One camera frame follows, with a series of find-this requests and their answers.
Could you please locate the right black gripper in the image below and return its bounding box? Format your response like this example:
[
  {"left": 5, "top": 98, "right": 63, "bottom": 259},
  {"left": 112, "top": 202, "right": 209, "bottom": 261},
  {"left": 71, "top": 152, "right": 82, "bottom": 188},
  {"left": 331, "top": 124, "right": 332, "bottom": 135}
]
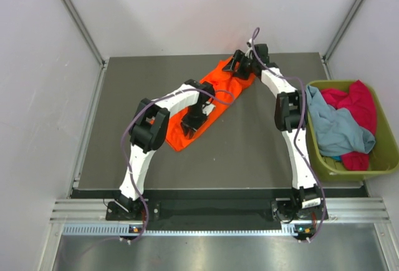
[{"left": 221, "top": 51, "right": 256, "bottom": 81}]

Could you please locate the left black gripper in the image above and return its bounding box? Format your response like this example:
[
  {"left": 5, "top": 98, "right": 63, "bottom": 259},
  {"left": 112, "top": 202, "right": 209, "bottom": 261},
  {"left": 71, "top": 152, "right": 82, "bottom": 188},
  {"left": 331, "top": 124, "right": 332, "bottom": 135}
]
[{"left": 181, "top": 104, "right": 208, "bottom": 139}]

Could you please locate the orange t shirt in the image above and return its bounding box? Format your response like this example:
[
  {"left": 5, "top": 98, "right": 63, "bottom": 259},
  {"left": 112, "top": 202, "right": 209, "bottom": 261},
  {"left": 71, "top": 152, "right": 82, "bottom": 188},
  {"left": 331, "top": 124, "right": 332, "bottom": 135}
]
[{"left": 148, "top": 59, "right": 256, "bottom": 152}]

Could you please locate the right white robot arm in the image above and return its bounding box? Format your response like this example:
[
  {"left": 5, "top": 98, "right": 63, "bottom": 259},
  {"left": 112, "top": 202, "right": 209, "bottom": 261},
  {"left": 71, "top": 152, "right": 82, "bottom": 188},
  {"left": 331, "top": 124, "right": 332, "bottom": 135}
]
[{"left": 223, "top": 39, "right": 327, "bottom": 222}]

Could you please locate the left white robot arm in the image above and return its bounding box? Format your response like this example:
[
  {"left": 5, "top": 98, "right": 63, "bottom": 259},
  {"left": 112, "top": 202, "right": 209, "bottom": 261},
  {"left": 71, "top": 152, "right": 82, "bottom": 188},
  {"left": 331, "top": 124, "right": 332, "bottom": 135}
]
[{"left": 106, "top": 79, "right": 216, "bottom": 221}]

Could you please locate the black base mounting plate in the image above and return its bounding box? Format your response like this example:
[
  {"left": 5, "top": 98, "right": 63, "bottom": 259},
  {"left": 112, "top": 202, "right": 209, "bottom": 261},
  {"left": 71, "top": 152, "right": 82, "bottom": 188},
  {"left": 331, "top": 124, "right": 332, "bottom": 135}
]
[{"left": 105, "top": 189, "right": 328, "bottom": 230}]

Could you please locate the grey blue t shirt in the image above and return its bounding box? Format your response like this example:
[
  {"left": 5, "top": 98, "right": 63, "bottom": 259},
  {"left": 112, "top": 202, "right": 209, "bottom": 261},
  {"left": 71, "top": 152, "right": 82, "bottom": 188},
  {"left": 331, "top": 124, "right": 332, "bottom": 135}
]
[{"left": 305, "top": 85, "right": 375, "bottom": 157}]

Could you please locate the crimson red t shirt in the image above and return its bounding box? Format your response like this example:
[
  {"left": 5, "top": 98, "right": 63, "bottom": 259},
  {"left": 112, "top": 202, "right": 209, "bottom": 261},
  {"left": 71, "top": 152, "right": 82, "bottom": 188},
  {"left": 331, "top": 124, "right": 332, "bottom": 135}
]
[{"left": 322, "top": 80, "right": 377, "bottom": 171}]

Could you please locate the olive green laundry basket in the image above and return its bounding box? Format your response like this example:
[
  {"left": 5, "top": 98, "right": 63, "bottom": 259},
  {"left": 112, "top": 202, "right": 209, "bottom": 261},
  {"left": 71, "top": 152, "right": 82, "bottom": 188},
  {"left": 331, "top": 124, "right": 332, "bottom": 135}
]
[{"left": 304, "top": 80, "right": 398, "bottom": 182}]

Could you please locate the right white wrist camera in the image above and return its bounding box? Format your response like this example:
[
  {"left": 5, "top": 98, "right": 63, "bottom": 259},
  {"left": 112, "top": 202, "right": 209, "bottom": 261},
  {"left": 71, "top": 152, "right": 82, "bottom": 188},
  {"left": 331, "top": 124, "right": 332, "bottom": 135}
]
[{"left": 245, "top": 38, "right": 254, "bottom": 59}]

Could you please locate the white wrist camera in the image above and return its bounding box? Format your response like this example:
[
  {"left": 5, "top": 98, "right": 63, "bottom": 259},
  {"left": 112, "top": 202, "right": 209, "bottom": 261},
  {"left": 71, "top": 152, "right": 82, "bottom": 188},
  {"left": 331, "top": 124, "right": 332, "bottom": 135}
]
[
  {"left": 245, "top": 38, "right": 254, "bottom": 59},
  {"left": 202, "top": 103, "right": 216, "bottom": 116}
]

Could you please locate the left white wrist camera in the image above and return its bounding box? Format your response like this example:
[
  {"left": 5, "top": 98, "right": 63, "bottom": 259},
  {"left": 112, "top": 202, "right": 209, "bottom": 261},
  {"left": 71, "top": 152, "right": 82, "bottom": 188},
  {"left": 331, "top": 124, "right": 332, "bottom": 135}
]
[{"left": 202, "top": 103, "right": 216, "bottom": 116}]

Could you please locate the left aluminium corner post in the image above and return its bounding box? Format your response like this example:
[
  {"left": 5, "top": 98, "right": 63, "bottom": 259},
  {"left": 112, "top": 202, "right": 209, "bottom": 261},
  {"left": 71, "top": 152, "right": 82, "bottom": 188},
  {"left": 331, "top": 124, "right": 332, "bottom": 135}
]
[{"left": 46, "top": 0, "right": 107, "bottom": 66}]

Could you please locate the aluminium corner post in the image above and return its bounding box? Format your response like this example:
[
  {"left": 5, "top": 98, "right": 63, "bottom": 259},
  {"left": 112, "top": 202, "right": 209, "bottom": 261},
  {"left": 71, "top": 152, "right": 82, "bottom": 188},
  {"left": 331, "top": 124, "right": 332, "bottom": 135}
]
[
  {"left": 46, "top": 0, "right": 107, "bottom": 66},
  {"left": 322, "top": 0, "right": 365, "bottom": 64}
]

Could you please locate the slotted grey cable duct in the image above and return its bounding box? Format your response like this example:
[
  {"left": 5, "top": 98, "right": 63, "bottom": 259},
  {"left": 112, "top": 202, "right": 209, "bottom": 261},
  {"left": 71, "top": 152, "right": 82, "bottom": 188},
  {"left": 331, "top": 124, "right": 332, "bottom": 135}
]
[{"left": 62, "top": 224, "right": 311, "bottom": 237}]

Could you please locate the right aluminium corner post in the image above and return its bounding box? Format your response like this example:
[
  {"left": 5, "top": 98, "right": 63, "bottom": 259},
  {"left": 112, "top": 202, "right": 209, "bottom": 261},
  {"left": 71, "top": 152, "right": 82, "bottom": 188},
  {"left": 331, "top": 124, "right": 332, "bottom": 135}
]
[{"left": 322, "top": 0, "right": 365, "bottom": 64}]

